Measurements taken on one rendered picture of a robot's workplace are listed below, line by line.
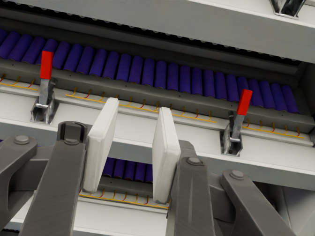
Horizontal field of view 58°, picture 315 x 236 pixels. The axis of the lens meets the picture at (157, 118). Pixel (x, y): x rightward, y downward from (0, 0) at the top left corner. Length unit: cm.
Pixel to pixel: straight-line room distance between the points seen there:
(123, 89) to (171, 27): 13
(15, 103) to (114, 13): 19
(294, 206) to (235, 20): 36
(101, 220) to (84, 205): 4
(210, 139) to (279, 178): 12
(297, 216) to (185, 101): 28
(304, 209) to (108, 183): 34
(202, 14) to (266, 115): 21
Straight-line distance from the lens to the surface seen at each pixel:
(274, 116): 47
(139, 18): 34
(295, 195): 57
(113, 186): 53
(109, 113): 16
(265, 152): 45
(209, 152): 41
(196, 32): 34
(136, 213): 54
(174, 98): 43
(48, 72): 39
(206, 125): 43
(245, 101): 40
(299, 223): 56
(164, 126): 16
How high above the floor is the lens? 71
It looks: 29 degrees down
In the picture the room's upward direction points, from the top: 13 degrees clockwise
